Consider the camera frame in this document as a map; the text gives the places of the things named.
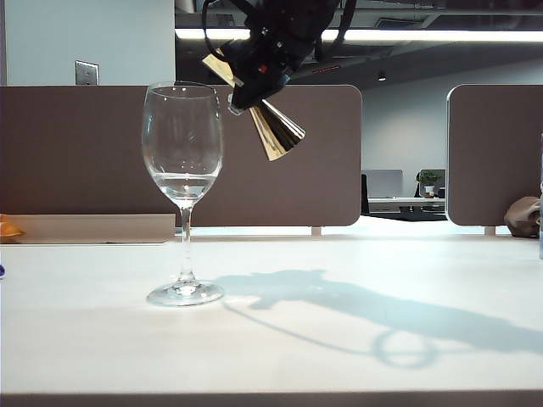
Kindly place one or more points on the grey background screen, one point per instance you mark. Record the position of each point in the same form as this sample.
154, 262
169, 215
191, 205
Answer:
384, 184

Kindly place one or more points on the white partition foot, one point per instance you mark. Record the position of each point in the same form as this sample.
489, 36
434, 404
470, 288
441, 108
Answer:
316, 231
490, 231

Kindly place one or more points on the gold metal jigger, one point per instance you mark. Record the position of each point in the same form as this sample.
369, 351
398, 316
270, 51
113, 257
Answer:
280, 135

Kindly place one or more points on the green potted plant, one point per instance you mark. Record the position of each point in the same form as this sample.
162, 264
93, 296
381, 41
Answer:
429, 178

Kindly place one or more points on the orange object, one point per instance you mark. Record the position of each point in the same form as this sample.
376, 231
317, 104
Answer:
8, 231

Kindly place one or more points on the white background desk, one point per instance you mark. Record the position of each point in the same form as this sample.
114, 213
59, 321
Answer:
403, 204

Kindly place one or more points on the long ceiling light strip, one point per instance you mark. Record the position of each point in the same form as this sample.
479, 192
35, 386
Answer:
424, 35

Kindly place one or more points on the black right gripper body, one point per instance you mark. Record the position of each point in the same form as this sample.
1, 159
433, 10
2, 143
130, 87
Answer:
275, 46

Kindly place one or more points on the metal wall switch plate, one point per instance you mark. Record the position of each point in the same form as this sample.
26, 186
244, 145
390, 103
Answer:
87, 73

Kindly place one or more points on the clear wine glass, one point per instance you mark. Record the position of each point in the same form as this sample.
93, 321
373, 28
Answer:
182, 188

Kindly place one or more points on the brown crumpled bag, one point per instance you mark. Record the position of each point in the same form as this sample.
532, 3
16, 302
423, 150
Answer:
522, 216

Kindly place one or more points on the wide brown desk partition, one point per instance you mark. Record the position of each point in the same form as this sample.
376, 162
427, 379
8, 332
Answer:
318, 178

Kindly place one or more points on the round ceiling spotlight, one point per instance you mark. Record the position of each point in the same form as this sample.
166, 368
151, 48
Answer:
382, 77

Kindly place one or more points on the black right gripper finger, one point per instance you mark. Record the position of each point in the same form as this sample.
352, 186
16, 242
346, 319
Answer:
261, 87

